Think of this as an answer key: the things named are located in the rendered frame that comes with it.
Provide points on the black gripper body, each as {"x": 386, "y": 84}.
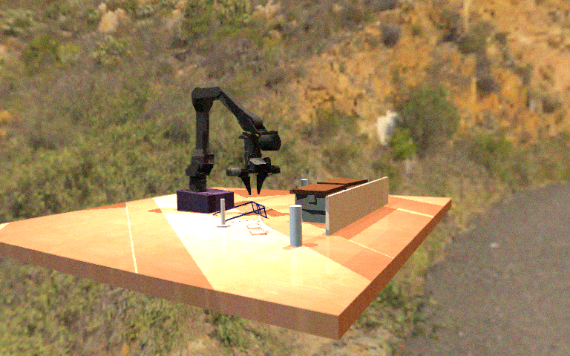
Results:
{"x": 274, "y": 169}

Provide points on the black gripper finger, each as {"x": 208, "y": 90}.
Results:
{"x": 246, "y": 181}
{"x": 260, "y": 179}

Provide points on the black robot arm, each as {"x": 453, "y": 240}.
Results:
{"x": 202, "y": 160}

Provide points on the tan flat panel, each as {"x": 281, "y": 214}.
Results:
{"x": 346, "y": 207}

